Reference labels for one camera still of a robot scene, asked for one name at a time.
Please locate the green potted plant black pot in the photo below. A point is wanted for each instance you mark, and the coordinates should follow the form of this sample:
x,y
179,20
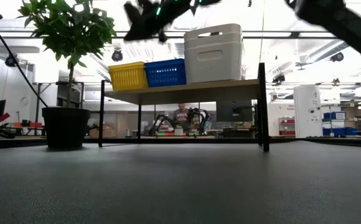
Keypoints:
x,y
65,127

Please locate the wooden shelf black legs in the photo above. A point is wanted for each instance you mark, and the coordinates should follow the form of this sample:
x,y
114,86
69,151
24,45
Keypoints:
x,y
193,91

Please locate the red storage bins rack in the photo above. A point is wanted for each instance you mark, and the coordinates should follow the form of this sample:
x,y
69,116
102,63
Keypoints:
x,y
287,126

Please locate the yellow plastic mesh basket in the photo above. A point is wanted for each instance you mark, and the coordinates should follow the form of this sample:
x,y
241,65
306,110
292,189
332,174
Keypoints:
x,y
128,80
127,66
126,63

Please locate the blue storage bin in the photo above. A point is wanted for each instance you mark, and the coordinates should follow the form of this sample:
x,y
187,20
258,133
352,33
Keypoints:
x,y
339,132
334,115

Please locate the black ceiling spotlight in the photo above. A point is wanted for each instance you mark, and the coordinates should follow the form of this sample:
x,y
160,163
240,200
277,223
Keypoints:
x,y
117,56
11,60
337,57

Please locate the brown cardboard box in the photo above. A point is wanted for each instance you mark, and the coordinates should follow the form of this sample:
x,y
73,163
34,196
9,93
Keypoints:
x,y
105,130

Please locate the black background robot arm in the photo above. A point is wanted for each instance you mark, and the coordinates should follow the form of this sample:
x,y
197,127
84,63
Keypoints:
x,y
160,119
203,116

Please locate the black table mat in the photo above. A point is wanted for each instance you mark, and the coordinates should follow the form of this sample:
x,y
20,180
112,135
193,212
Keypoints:
x,y
180,186

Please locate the white cylindrical pillar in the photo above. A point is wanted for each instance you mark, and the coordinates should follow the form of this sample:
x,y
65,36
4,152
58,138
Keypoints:
x,y
306,109

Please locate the person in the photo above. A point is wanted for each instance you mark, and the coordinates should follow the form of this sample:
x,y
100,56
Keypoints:
x,y
180,115

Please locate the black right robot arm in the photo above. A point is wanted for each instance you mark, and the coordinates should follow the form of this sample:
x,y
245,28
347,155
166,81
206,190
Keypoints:
x,y
354,31

